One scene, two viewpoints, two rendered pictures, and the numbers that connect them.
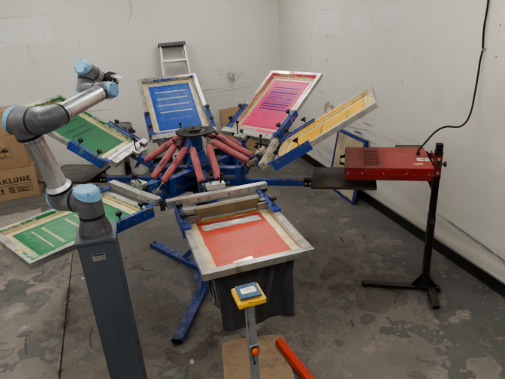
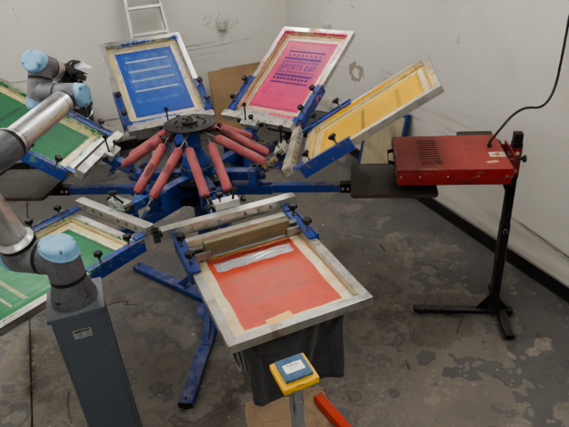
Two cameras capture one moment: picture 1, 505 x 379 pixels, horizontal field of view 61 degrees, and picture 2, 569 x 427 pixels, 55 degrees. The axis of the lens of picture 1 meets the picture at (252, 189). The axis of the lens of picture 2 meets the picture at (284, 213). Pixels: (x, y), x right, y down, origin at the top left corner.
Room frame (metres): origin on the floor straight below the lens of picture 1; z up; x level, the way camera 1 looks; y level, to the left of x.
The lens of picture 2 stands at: (0.30, 0.14, 2.31)
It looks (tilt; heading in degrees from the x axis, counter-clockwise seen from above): 29 degrees down; 356
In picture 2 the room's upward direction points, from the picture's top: 5 degrees counter-clockwise
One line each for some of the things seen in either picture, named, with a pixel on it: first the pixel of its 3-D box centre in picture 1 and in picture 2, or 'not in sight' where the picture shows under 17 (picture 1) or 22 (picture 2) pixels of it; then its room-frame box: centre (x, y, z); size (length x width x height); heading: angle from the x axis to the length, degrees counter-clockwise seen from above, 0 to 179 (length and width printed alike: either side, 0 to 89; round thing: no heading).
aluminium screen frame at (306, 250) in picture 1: (237, 229); (264, 269); (2.20, 0.10, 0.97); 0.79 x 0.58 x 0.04; 17
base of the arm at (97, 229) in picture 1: (93, 222); (70, 286); (1.84, 0.76, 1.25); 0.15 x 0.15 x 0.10
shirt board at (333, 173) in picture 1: (284, 180); (313, 185); (3.05, -0.25, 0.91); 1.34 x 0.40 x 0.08; 77
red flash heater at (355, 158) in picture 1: (388, 162); (450, 158); (2.88, -0.98, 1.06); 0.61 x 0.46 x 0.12; 77
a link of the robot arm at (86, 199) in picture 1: (87, 200); (59, 257); (1.85, 0.77, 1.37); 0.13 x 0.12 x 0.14; 68
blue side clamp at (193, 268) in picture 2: (182, 221); (187, 259); (2.35, 0.44, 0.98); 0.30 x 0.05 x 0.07; 17
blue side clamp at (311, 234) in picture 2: (268, 204); (300, 226); (2.51, -0.10, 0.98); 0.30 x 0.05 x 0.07; 17
